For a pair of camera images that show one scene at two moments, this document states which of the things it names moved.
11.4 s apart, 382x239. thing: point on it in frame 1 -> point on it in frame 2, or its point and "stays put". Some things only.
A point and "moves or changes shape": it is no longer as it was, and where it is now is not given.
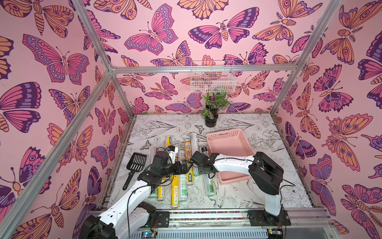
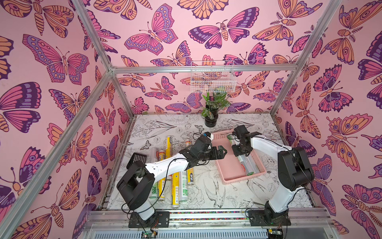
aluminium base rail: [224, 223] stays put
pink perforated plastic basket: [233, 142] stays put
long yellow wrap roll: [167, 142] stays put
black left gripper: [183, 170] -> [220, 156]
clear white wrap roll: [194, 148] moves or changes shape
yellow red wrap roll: [188, 157] stays put
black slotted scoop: [136, 164] stays put
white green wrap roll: [182, 179] stays put
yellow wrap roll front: [175, 191] stays put
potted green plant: [214, 101] stays put
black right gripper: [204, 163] -> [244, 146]
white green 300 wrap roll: [209, 186] -> [241, 158]
